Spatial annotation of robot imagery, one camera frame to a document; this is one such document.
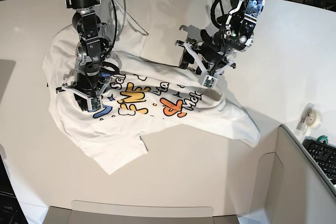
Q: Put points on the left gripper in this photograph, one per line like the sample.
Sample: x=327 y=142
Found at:
x=205 y=60

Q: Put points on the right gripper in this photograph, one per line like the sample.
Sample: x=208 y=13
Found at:
x=88 y=90

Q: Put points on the white printed t-shirt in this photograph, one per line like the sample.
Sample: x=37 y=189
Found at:
x=143 y=98

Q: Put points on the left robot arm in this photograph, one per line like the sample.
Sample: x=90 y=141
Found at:
x=235 y=21

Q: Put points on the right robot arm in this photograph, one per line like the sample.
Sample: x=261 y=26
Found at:
x=92 y=72

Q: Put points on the clear tape roll dispenser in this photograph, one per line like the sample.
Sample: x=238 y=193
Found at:
x=310 y=119

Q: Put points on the green tape roll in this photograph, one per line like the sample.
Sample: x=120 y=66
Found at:
x=322 y=139

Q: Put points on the black computer keyboard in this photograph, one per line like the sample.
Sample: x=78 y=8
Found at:
x=324 y=156

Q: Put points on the grey cardboard box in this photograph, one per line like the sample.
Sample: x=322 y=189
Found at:
x=292 y=189

